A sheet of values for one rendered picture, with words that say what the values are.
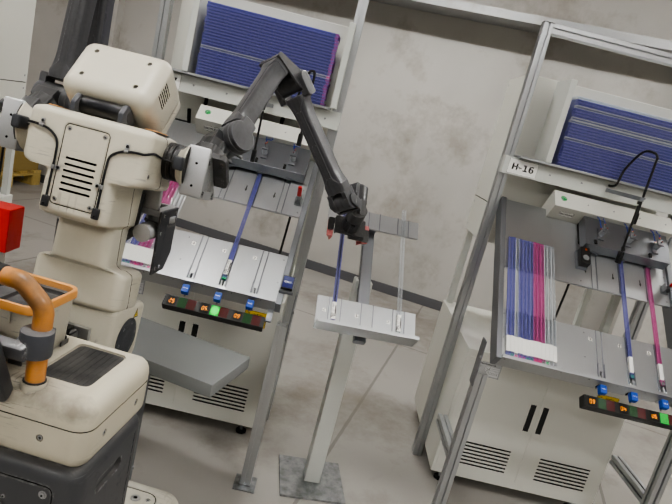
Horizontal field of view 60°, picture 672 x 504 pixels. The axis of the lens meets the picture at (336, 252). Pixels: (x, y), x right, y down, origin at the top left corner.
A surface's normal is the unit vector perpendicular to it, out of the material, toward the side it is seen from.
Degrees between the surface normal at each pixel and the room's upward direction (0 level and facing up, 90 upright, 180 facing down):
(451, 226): 90
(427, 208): 90
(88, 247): 82
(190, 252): 43
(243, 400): 90
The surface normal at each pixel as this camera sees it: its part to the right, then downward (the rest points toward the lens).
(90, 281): -0.09, 0.06
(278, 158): 0.16, -0.54
